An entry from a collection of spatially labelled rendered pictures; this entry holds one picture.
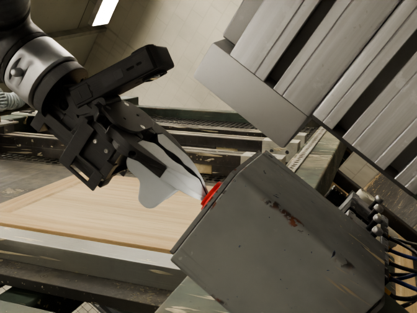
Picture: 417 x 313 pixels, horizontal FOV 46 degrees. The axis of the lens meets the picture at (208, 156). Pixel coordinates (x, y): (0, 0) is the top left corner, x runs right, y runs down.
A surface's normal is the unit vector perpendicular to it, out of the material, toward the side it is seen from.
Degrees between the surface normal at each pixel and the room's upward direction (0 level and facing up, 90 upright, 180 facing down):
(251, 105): 90
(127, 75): 90
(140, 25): 90
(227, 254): 90
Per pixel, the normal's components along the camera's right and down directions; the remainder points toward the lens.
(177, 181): -0.01, 0.42
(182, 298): 0.02, -0.98
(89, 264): -0.33, 0.19
